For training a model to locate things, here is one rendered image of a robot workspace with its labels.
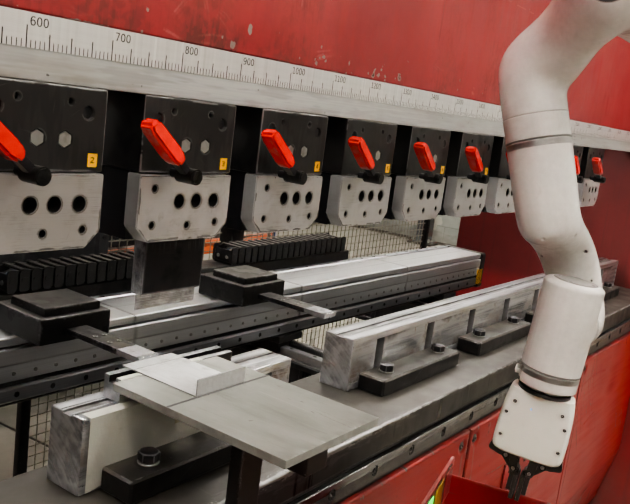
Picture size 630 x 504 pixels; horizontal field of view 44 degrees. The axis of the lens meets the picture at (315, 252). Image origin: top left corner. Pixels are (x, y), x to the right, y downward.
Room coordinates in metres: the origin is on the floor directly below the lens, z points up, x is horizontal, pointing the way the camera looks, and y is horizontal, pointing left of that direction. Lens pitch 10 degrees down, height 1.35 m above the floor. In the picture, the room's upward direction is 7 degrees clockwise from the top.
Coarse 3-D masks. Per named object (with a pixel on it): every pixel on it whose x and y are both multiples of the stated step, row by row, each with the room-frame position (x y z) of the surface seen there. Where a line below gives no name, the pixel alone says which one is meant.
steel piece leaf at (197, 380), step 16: (144, 368) 0.94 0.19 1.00; (160, 368) 0.95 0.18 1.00; (176, 368) 0.96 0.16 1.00; (192, 368) 0.97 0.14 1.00; (208, 368) 0.97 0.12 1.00; (240, 368) 0.94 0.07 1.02; (176, 384) 0.90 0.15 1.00; (192, 384) 0.91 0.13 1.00; (208, 384) 0.89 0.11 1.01; (224, 384) 0.91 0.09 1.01
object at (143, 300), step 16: (176, 240) 0.97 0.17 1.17; (192, 240) 0.99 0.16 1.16; (144, 256) 0.93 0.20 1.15; (160, 256) 0.95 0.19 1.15; (176, 256) 0.97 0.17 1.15; (192, 256) 0.99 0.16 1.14; (144, 272) 0.93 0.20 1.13; (160, 272) 0.95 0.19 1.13; (176, 272) 0.97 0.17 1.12; (192, 272) 0.99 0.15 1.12; (144, 288) 0.93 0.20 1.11; (160, 288) 0.95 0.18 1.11; (176, 288) 0.97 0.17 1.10; (192, 288) 1.01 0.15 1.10; (144, 304) 0.94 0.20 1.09; (160, 304) 0.96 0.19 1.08
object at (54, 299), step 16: (0, 304) 1.08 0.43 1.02; (16, 304) 1.07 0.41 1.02; (32, 304) 1.05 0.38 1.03; (48, 304) 1.06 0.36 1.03; (64, 304) 1.07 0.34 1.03; (80, 304) 1.09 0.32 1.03; (96, 304) 1.11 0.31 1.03; (0, 320) 1.07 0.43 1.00; (16, 320) 1.05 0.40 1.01; (32, 320) 1.03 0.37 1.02; (48, 320) 1.03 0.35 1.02; (64, 320) 1.05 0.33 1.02; (80, 320) 1.08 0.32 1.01; (96, 320) 1.10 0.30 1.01; (32, 336) 1.03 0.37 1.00; (48, 336) 1.03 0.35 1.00; (64, 336) 1.05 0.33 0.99; (80, 336) 1.04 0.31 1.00; (96, 336) 1.03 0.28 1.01; (112, 336) 1.05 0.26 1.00; (112, 352) 1.00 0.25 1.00; (128, 352) 0.99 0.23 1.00; (144, 352) 1.00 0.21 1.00
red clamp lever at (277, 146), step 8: (264, 136) 1.00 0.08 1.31; (272, 136) 0.99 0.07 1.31; (280, 136) 1.00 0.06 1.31; (272, 144) 1.00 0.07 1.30; (280, 144) 1.00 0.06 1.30; (272, 152) 1.01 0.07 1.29; (280, 152) 1.01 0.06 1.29; (288, 152) 1.02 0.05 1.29; (280, 160) 1.02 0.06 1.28; (288, 160) 1.02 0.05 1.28; (288, 168) 1.04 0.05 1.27; (280, 176) 1.06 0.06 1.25; (288, 176) 1.05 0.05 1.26; (296, 176) 1.04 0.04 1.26; (304, 176) 1.05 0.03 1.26
